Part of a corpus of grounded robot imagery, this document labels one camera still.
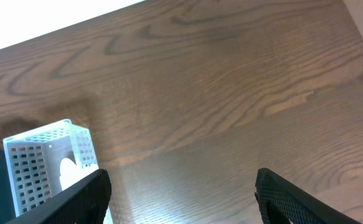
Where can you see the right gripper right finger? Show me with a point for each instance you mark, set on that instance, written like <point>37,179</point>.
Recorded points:
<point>280,201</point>

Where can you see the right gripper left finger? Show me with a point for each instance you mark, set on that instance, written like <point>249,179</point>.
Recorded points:
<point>84,202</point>

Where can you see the white spoon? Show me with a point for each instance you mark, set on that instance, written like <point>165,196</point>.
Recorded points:
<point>89,168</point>
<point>68,173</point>

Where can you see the clear white plastic basket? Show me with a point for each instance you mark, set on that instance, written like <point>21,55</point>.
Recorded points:
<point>33,162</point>

